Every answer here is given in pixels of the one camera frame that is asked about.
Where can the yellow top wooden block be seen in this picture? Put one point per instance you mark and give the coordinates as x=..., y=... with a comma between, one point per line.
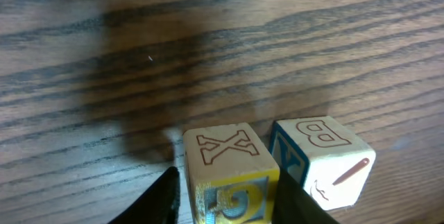
x=231, y=176

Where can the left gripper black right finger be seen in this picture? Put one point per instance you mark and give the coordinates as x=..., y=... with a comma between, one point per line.
x=294, y=206

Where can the white block with red stroke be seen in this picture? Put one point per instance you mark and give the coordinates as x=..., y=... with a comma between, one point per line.
x=330, y=162

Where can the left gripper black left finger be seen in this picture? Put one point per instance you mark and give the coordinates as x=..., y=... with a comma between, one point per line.
x=159, y=204

